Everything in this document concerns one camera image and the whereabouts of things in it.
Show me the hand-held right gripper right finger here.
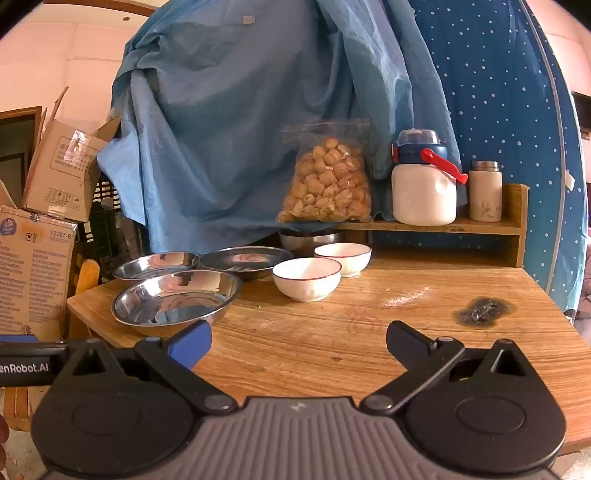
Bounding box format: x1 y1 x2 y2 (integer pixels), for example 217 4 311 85
360 320 536 415

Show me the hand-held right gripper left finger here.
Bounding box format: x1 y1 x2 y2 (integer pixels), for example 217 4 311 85
55 319 238 415

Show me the white bowl with red rim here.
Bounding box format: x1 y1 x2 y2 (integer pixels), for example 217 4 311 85
272 257 343 303
314 243 372 278

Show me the printed cardboard box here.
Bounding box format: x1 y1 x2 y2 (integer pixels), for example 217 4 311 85
0 204 79 343

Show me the wooden chair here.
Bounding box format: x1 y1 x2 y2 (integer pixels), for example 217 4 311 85
67 258 101 301

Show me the black plastic crate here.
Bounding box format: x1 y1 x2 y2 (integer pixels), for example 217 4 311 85
76 180 148 283

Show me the steel bowl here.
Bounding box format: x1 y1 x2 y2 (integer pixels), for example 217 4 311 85
278 229 344 258

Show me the white jug with blue lid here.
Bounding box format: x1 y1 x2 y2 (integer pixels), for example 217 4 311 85
392 129 468 227

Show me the wooden desk shelf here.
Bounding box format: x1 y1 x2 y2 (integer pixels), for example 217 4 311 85
323 183 529 269

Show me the white tumbler with steel lid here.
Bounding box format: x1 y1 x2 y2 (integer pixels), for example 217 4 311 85
468 161 503 223

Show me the clear bag of puffed snacks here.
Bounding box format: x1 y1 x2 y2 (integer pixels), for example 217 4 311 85
277 117 374 225

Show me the open cardboard box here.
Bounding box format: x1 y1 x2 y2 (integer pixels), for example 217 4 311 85
22 87 123 223

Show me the plain blue cloth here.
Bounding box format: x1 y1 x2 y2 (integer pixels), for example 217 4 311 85
97 0 462 254

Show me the blue white-dotted cloth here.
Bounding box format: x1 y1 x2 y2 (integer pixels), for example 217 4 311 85
372 0 589 324

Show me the dark wooden frame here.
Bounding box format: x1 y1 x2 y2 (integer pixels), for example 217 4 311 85
0 106 43 208

